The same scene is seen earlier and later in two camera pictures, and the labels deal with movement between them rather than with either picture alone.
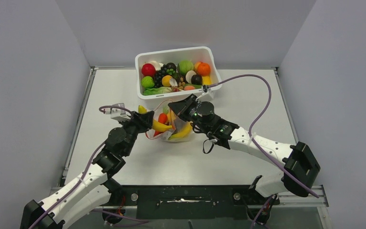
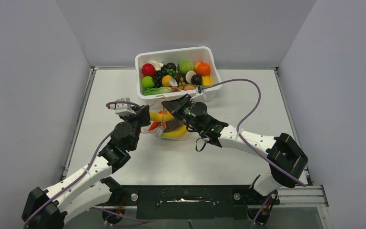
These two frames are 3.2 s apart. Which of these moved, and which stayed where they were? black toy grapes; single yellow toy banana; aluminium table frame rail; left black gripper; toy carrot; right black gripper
Moved: toy carrot; single yellow toy banana
Stayed: right black gripper; black toy grapes; aluminium table frame rail; left black gripper
